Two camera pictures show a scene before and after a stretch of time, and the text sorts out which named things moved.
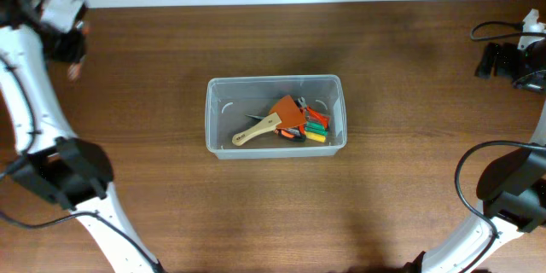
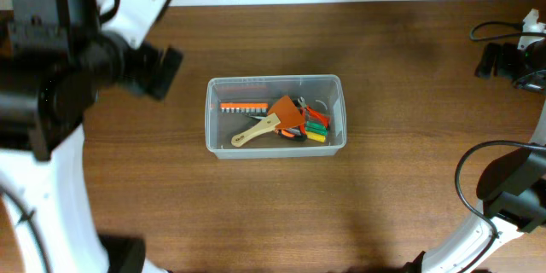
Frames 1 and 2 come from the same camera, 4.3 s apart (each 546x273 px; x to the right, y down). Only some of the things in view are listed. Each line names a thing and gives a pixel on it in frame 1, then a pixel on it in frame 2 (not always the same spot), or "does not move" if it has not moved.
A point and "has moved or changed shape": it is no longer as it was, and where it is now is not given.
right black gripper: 504,51 does not move
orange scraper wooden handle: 285,113 does not move
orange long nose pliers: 299,135 does not move
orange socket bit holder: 81,71 has moved or changed shape
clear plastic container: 229,100 does not move
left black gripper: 78,51 to 156,78
